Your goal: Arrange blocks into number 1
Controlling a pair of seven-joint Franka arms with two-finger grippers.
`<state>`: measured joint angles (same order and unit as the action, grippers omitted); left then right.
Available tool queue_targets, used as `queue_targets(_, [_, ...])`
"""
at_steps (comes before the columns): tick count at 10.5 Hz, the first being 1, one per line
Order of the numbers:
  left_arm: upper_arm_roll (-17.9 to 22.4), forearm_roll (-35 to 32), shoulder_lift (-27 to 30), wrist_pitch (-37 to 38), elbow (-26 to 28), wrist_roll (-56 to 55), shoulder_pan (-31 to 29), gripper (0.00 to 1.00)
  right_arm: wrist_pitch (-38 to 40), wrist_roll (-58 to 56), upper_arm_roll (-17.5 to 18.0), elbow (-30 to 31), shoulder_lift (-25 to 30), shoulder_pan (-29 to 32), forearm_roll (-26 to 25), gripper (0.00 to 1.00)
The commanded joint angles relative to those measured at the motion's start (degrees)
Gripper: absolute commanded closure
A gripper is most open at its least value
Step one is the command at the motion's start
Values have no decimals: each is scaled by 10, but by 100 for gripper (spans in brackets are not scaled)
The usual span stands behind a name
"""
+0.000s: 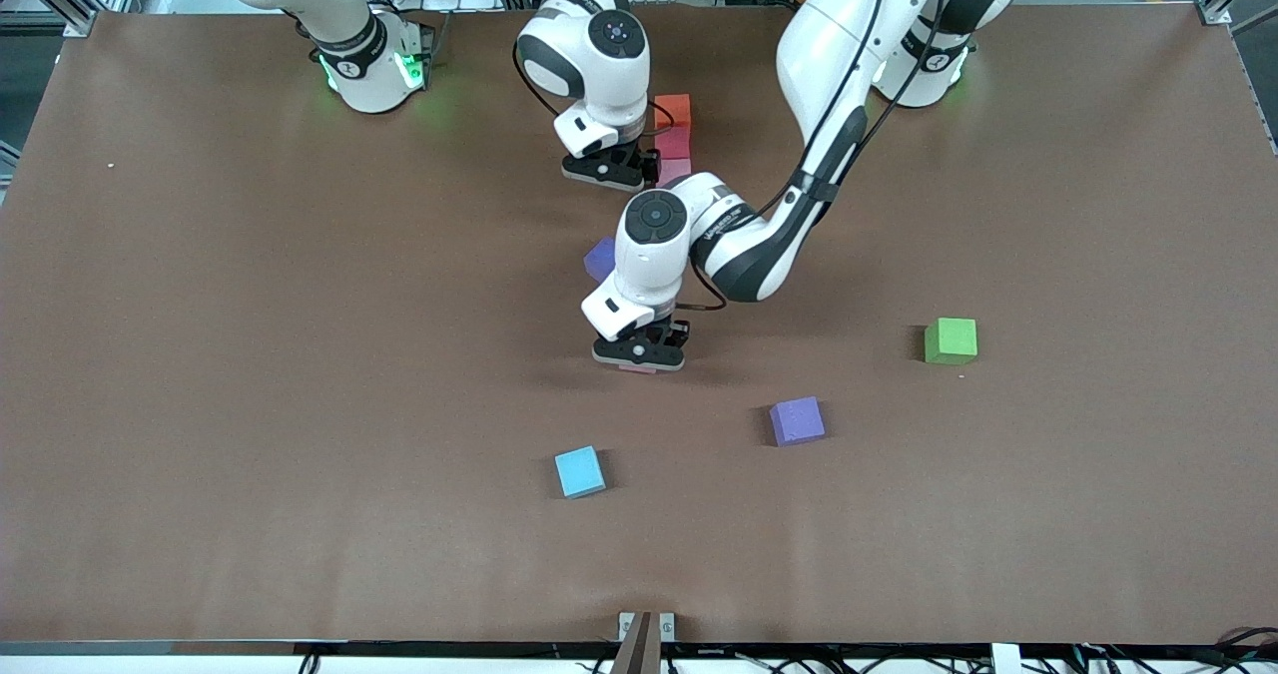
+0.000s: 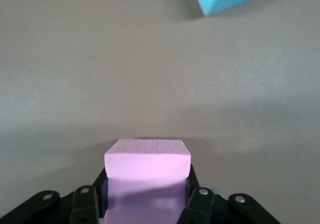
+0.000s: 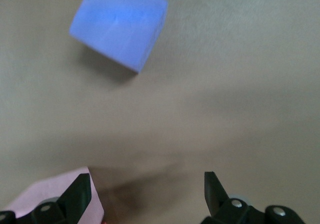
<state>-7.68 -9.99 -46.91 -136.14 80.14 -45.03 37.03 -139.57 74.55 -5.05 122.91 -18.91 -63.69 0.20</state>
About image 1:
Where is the small metal bracket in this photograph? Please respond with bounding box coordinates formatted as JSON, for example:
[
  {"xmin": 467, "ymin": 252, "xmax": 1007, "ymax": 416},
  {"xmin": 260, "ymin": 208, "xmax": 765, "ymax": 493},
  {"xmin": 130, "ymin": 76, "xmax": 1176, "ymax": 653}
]
[{"xmin": 618, "ymin": 611, "xmax": 676, "ymax": 644}]

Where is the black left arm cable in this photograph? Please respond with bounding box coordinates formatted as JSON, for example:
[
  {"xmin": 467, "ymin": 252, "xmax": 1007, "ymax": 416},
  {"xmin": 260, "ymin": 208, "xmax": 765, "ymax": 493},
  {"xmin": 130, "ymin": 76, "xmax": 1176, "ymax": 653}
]
[{"xmin": 675, "ymin": 0, "xmax": 945, "ymax": 314}]

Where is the brown camera pole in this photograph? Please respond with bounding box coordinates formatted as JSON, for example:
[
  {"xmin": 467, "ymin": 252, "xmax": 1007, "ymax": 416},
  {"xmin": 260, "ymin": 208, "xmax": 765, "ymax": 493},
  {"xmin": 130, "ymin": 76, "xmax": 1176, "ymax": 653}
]
[{"xmin": 610, "ymin": 611, "xmax": 662, "ymax": 674}]

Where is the light blue foam block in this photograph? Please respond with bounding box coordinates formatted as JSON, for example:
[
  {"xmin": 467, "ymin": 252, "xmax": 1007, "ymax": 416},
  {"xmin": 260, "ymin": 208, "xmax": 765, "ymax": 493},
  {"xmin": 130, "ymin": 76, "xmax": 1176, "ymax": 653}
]
[{"xmin": 554, "ymin": 444, "xmax": 608, "ymax": 500}]

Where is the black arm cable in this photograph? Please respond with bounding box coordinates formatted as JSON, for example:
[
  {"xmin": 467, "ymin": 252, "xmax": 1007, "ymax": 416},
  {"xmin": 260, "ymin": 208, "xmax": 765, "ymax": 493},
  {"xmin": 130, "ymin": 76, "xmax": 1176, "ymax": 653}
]
[
  {"xmin": 513, "ymin": 40, "xmax": 562, "ymax": 121},
  {"xmin": 675, "ymin": 0, "xmax": 945, "ymax": 314}
]

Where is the black cable bundle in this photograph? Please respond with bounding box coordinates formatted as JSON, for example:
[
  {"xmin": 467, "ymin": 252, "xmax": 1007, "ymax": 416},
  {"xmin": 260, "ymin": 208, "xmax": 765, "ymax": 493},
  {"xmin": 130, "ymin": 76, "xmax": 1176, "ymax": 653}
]
[{"xmin": 1073, "ymin": 626, "xmax": 1278, "ymax": 674}]

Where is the green foam block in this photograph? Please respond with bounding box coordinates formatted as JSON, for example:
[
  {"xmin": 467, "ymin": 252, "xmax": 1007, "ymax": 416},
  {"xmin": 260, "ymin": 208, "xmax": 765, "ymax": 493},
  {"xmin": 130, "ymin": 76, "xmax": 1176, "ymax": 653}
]
[{"xmin": 924, "ymin": 317, "xmax": 979, "ymax": 366}]

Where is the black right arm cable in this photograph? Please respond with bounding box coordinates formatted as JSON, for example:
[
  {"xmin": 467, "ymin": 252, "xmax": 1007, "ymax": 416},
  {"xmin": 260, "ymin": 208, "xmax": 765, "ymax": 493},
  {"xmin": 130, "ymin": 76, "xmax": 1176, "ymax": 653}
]
[{"xmin": 513, "ymin": 40, "xmax": 562, "ymax": 121}]

